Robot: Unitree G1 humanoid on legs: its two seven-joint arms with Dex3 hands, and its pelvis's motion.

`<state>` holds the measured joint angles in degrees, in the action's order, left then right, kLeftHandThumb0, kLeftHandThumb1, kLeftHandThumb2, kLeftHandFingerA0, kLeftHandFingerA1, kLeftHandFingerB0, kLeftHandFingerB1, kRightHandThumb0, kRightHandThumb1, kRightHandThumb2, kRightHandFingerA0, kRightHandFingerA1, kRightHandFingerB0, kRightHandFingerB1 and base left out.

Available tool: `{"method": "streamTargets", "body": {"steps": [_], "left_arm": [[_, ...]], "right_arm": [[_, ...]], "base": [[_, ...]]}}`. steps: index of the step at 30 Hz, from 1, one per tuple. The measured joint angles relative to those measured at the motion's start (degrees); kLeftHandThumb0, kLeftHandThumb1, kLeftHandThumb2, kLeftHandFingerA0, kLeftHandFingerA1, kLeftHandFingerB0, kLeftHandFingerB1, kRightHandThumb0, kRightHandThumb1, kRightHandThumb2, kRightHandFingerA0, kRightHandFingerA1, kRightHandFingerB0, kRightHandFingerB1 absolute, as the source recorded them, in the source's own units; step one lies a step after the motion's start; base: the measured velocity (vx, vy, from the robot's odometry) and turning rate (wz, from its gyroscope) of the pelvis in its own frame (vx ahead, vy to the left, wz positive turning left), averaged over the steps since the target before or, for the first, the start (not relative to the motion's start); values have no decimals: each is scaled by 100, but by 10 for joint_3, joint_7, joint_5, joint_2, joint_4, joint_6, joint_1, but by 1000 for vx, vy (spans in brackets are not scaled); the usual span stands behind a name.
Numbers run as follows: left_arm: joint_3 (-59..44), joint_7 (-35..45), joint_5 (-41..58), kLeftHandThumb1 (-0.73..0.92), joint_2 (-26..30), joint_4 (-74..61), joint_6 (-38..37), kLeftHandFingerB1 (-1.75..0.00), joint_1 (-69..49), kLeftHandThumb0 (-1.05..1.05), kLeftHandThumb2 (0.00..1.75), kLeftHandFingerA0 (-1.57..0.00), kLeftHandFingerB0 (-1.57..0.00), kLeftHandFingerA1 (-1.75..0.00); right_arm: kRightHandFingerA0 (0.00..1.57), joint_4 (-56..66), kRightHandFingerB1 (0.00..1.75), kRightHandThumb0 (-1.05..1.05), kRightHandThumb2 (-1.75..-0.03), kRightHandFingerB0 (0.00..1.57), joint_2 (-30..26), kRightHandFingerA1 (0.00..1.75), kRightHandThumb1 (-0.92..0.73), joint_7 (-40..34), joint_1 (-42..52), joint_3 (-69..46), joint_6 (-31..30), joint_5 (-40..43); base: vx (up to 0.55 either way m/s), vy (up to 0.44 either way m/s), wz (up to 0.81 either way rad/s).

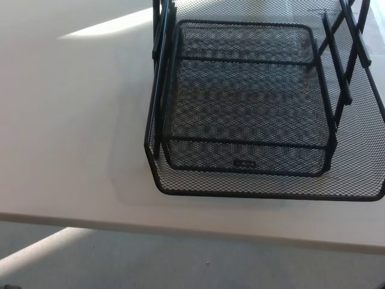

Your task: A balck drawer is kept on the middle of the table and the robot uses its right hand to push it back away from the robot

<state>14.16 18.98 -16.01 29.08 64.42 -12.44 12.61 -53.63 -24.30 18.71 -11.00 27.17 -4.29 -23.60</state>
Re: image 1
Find black mesh sliding drawer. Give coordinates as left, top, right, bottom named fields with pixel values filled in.
left=143, top=0, right=385, bottom=203

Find black mesh tray with label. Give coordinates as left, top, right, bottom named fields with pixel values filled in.
left=162, top=19, right=333, bottom=178

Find black metal rack frame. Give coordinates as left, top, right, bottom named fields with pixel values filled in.
left=151, top=0, right=371, bottom=160

